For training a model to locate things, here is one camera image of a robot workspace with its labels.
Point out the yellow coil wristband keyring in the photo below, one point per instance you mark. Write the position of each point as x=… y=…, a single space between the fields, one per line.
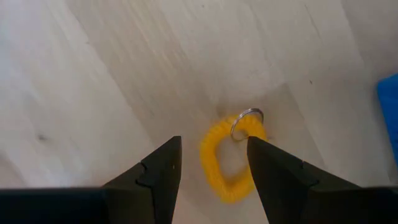
x=208 y=161

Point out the blue plastic basket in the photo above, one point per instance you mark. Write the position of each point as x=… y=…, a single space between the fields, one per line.
x=390 y=109

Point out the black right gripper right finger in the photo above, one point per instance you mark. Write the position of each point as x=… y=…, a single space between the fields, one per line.
x=280 y=180

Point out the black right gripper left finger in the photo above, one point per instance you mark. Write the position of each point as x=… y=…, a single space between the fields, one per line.
x=161 y=174

